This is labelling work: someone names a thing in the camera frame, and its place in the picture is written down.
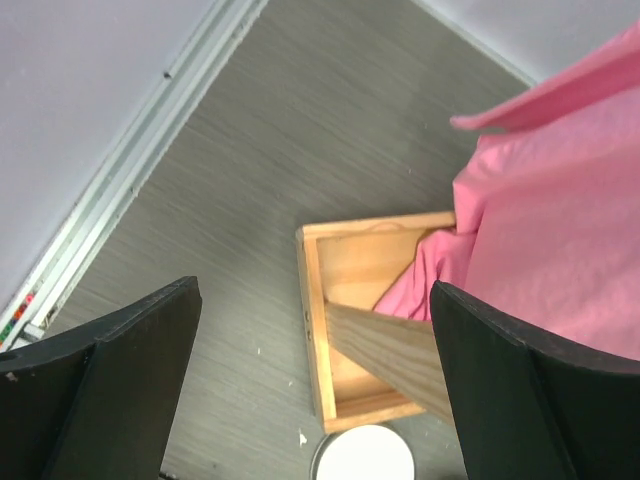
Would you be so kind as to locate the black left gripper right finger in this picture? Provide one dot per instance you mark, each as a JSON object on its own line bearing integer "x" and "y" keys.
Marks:
{"x": 530, "y": 404}

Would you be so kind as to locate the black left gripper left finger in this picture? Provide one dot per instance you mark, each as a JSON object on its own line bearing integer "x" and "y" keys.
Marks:
{"x": 98, "y": 401}

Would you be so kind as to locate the pink shirt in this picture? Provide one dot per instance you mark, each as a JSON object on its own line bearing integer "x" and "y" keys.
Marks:
{"x": 547, "y": 208}

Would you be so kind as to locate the round steel lid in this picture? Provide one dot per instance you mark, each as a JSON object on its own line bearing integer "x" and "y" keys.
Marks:
{"x": 366, "y": 452}

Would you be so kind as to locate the wooden clothes rack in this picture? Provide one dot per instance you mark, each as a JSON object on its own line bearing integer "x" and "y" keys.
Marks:
{"x": 367, "y": 367}

